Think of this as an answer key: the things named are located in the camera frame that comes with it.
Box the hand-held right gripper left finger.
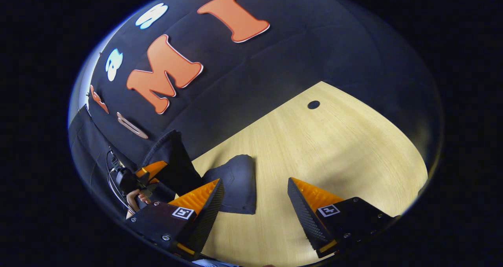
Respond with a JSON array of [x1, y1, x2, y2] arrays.
[[125, 179, 226, 260]]

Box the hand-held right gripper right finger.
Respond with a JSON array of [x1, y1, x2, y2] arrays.
[[287, 177, 396, 259]]

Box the dark grey jeans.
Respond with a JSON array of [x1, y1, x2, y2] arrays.
[[141, 129, 257, 215]]

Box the black backdrop cloth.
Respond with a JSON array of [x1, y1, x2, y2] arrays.
[[68, 0, 444, 220]]

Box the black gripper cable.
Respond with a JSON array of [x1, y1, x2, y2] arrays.
[[105, 150, 136, 214]]

